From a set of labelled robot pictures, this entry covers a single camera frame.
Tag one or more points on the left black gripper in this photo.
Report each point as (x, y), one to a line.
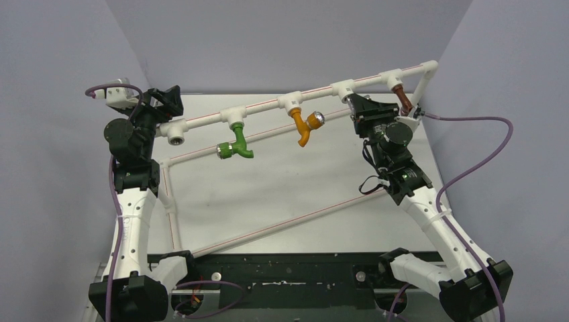
(171, 101)

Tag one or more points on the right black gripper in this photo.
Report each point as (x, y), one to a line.
(371, 117)

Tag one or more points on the chrome metal faucet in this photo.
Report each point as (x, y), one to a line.
(350, 104)

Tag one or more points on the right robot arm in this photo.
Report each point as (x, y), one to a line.
(471, 284)

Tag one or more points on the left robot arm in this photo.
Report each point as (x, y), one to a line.
(129, 290)

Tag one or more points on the brown plastic faucet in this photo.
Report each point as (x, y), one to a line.
(406, 105)

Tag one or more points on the orange plastic faucet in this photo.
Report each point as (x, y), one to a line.
(305, 127)

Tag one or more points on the green plastic faucet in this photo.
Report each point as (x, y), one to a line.
(239, 147)

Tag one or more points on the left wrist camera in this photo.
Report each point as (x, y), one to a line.
(118, 94)

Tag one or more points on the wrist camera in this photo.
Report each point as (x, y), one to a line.
(411, 118)
(118, 94)

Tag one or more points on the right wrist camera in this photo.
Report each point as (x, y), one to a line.
(411, 118)

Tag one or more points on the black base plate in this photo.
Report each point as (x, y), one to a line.
(299, 282)

